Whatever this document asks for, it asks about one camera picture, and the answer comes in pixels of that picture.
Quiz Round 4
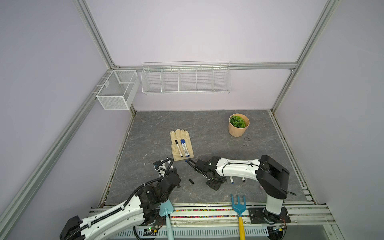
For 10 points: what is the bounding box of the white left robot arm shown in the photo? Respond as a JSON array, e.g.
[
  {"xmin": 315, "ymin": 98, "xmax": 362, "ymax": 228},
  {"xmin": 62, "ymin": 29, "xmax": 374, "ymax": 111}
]
[{"xmin": 59, "ymin": 168, "xmax": 181, "ymax": 240}]

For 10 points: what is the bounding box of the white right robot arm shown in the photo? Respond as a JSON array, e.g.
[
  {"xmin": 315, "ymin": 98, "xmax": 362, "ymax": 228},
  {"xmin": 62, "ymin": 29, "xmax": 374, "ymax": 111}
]
[{"xmin": 187, "ymin": 155, "xmax": 291, "ymax": 225}]

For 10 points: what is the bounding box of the teal garden trowel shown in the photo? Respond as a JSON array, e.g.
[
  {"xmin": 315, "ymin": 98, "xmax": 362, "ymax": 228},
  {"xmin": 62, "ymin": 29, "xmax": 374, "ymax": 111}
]
[{"xmin": 159, "ymin": 199, "xmax": 174, "ymax": 240}]

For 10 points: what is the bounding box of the cream work glove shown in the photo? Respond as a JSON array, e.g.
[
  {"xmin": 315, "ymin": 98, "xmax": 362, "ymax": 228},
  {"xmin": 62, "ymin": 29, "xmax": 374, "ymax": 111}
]
[{"xmin": 170, "ymin": 129, "xmax": 194, "ymax": 161}]

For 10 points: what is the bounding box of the terracotta pot with green plant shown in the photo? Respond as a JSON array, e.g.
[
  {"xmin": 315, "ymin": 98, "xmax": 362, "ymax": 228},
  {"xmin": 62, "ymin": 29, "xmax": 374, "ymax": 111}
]
[{"xmin": 229, "ymin": 114, "xmax": 250, "ymax": 138}]

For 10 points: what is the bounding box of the small white mesh basket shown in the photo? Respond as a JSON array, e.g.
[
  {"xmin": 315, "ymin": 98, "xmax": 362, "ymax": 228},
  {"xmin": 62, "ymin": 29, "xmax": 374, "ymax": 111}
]
[{"xmin": 97, "ymin": 70, "xmax": 140, "ymax": 111}]

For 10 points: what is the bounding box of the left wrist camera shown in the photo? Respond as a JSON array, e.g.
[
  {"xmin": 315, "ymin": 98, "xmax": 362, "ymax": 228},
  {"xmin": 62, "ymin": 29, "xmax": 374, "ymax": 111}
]
[{"xmin": 154, "ymin": 158, "xmax": 174, "ymax": 178}]

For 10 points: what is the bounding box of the teal fork yellow handle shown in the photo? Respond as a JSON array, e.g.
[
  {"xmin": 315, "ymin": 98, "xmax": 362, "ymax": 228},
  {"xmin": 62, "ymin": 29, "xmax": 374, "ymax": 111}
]
[{"xmin": 231, "ymin": 194, "xmax": 247, "ymax": 240}]

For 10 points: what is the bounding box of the aluminium front rail base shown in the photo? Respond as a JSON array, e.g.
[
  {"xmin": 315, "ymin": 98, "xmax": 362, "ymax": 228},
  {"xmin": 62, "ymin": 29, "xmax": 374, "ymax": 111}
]
[{"xmin": 170, "ymin": 204, "xmax": 343, "ymax": 240}]

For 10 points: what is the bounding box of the long white wire basket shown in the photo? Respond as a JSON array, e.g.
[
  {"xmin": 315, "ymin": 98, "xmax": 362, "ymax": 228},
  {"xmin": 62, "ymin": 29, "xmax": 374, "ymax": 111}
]
[{"xmin": 141, "ymin": 61, "xmax": 232, "ymax": 94}]

